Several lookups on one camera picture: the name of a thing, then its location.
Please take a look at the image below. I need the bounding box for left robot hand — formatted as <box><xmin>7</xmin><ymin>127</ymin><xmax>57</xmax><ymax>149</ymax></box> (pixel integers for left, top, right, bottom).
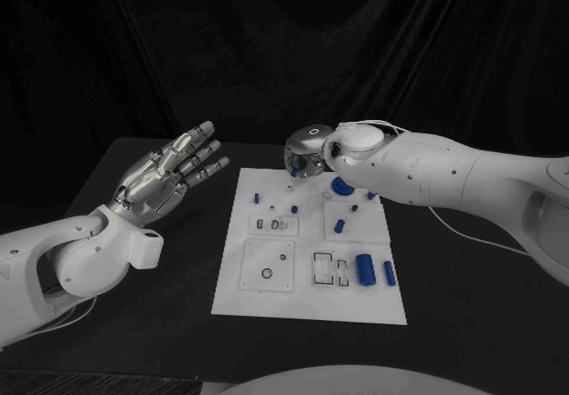
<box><xmin>112</xmin><ymin>120</ymin><xmax>230</xmax><ymax>229</ymax></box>

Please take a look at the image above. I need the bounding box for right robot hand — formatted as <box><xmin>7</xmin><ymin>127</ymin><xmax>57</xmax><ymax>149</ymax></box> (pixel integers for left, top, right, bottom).
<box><xmin>284</xmin><ymin>124</ymin><xmax>335</xmax><ymax>180</ymax></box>

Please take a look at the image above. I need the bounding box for white task board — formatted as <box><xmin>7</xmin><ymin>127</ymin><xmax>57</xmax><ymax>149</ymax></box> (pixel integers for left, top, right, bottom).
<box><xmin>210</xmin><ymin>167</ymin><xmax>409</xmax><ymax>326</ymax></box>

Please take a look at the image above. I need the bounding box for blue gear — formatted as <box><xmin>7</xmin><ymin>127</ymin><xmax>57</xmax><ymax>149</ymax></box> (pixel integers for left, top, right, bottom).
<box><xmin>331</xmin><ymin>176</ymin><xmax>356</xmax><ymax>197</ymax></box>

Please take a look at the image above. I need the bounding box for large blue cylinder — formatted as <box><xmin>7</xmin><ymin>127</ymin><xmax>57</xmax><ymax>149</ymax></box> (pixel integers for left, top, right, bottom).
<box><xmin>354</xmin><ymin>253</ymin><xmax>377</xmax><ymax>287</ymax></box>

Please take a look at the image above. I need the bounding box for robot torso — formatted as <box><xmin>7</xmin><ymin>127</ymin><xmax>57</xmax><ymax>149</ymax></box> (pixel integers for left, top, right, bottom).
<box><xmin>199</xmin><ymin>365</ymin><xmax>494</xmax><ymax>395</ymax></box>

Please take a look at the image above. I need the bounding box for white cable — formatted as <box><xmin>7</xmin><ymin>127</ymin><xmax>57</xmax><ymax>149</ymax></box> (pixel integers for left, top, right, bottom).
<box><xmin>17</xmin><ymin>295</ymin><xmax>99</xmax><ymax>339</ymax></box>
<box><xmin>426</xmin><ymin>206</ymin><xmax>531</xmax><ymax>257</ymax></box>

